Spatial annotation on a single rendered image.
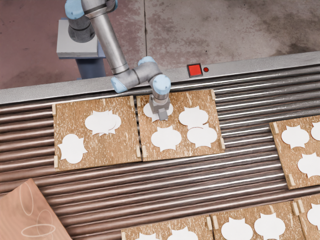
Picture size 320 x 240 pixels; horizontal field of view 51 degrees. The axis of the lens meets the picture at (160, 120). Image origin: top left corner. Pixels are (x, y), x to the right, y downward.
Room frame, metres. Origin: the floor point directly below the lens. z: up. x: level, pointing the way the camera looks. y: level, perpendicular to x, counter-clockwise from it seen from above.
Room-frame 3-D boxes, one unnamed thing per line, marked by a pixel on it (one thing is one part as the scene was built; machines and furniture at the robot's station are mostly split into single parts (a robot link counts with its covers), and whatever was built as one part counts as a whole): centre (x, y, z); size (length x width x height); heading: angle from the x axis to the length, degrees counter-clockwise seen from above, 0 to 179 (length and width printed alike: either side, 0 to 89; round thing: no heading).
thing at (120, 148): (0.49, 0.30, 0.93); 0.41 x 0.35 x 0.02; 108
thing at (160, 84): (0.66, 0.02, 1.21); 0.09 x 0.08 x 0.11; 39
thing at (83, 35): (1.06, 0.52, 0.97); 0.15 x 0.15 x 0.10
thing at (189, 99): (0.61, -0.10, 0.93); 0.41 x 0.35 x 0.02; 106
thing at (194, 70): (0.94, -0.14, 0.92); 0.06 x 0.06 x 0.01; 19
